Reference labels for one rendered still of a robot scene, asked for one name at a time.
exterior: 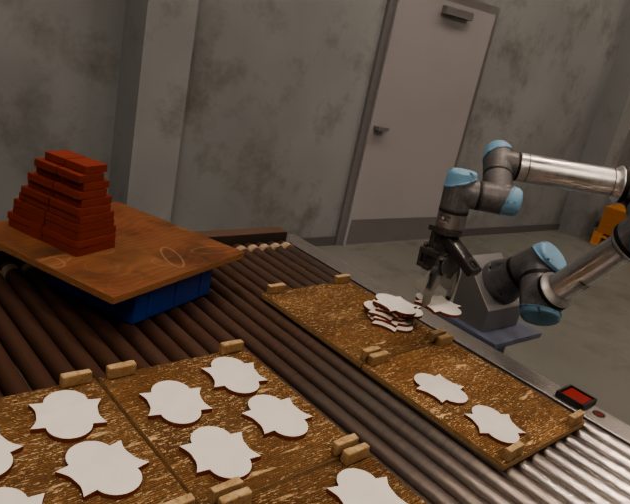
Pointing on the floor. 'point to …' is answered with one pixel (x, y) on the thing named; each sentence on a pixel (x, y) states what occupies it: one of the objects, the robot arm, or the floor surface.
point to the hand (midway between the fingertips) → (438, 303)
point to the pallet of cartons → (608, 222)
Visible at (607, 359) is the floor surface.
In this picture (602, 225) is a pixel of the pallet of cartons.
